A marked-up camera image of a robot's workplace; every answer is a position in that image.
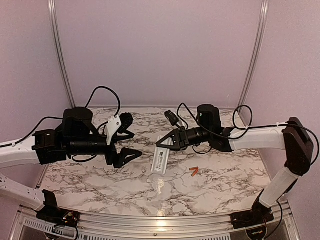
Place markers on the white remote control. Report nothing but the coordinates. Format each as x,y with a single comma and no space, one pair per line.
160,160

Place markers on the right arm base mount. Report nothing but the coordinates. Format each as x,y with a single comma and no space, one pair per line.
258,214

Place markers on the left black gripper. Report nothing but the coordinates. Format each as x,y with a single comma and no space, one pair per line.
119,160

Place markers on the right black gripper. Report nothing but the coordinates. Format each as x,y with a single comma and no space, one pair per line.
180,138

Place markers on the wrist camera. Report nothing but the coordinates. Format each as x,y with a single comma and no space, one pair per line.
117,124
174,120

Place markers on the front aluminium rail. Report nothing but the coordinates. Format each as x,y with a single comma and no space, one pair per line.
96,226

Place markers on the aluminium frame post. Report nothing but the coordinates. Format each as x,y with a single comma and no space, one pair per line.
258,42
59,52

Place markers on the right aluminium frame post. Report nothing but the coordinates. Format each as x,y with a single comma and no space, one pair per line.
258,42

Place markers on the orange battery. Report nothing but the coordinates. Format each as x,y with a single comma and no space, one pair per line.
195,172
193,168

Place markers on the left aluminium frame post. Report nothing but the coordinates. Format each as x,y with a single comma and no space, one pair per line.
59,52

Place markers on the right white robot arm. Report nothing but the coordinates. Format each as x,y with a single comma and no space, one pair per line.
289,140

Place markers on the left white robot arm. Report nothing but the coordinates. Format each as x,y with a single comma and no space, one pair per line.
75,136

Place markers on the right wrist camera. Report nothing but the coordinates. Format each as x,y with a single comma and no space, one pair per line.
174,120

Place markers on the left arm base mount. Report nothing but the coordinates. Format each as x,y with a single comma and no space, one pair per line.
53,214

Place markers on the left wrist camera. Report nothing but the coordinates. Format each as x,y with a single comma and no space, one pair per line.
117,124

